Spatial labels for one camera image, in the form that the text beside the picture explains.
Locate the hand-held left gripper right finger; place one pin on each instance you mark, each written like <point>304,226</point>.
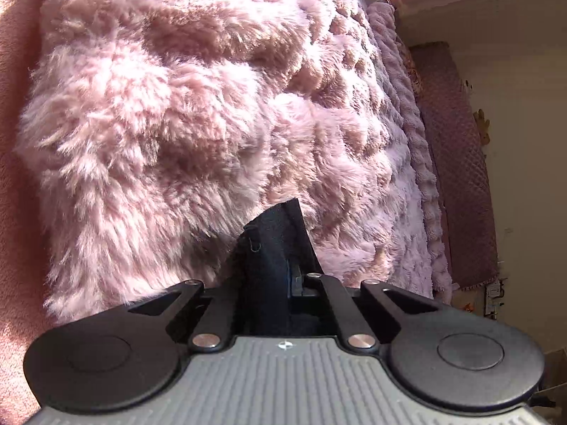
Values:
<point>296,283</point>

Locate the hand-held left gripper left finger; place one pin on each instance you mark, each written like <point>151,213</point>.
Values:
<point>219,310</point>

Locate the black pants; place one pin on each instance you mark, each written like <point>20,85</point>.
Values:
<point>270,265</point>

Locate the pink ribbed blanket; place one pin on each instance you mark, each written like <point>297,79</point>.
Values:
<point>416,141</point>

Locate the pink fluffy blanket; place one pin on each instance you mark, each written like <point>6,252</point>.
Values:
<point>199,119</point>

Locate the quilted mauve headboard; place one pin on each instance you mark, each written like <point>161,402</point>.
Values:
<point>460,164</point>

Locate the wall socket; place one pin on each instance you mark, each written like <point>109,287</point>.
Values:
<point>496,299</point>

